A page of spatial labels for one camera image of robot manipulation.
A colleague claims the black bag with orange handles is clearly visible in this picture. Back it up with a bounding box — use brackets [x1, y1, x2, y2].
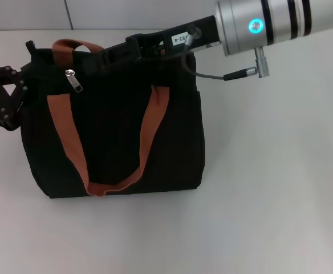
[19, 39, 206, 200]

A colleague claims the silver zipper pull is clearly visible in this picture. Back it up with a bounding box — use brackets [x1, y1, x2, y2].
[66, 68, 84, 94]

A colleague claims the right gripper cable with connector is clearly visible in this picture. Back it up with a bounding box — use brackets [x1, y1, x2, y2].
[180, 24, 273, 83]

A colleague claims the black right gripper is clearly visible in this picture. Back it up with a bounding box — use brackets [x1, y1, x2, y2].
[100, 14, 222, 71]

